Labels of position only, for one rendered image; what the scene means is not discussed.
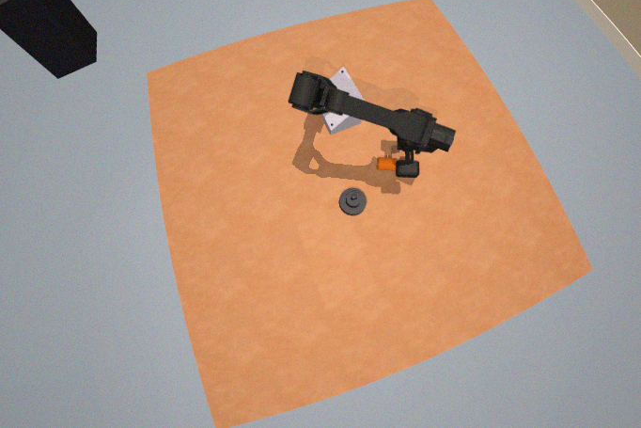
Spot orange knob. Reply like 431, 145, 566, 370
377, 157, 398, 171

